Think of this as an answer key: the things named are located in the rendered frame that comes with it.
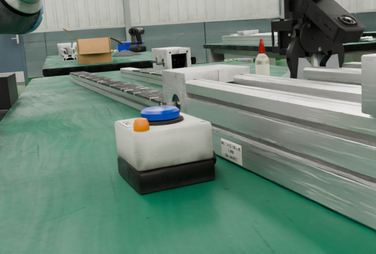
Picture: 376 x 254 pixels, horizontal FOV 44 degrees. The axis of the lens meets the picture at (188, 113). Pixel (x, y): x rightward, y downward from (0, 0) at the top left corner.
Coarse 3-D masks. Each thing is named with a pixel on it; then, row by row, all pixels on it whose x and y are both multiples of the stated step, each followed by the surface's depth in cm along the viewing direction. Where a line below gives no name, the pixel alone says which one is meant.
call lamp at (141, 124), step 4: (136, 120) 43; (140, 120) 43; (144, 120) 43; (136, 124) 43; (140, 124) 43; (144, 124) 43; (148, 124) 43; (136, 128) 43; (140, 128) 43; (144, 128) 43; (148, 128) 43
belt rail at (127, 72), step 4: (120, 68) 175; (124, 68) 173; (128, 68) 172; (132, 68) 170; (136, 68) 169; (124, 72) 173; (128, 72) 166; (132, 72) 161; (136, 72) 157; (124, 76) 171; (128, 76) 167; (132, 76) 162; (136, 76) 158; (140, 76) 155; (144, 76) 151; (148, 76) 145; (152, 76) 142; (156, 76) 138; (160, 76) 135; (140, 80) 153; (144, 80) 149; (148, 80) 146; (152, 80) 142; (156, 80) 139; (160, 80) 137; (160, 84) 136
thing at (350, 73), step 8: (344, 64) 71; (352, 64) 69; (360, 64) 68; (304, 72) 68; (312, 72) 66; (320, 72) 65; (328, 72) 63; (336, 72) 62; (344, 72) 60; (352, 72) 59; (360, 72) 58; (312, 80) 68; (320, 80) 67; (328, 80) 63; (336, 80) 62; (344, 80) 60; (352, 80) 59; (360, 80) 58
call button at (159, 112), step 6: (150, 108) 47; (156, 108) 47; (162, 108) 47; (168, 108) 47; (174, 108) 47; (144, 114) 46; (150, 114) 45; (156, 114) 45; (162, 114) 45; (168, 114) 45; (174, 114) 46; (150, 120) 46
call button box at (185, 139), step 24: (120, 120) 49; (168, 120) 46; (192, 120) 46; (120, 144) 48; (144, 144) 43; (168, 144) 44; (192, 144) 45; (120, 168) 49; (144, 168) 43; (168, 168) 44; (192, 168) 45; (144, 192) 43
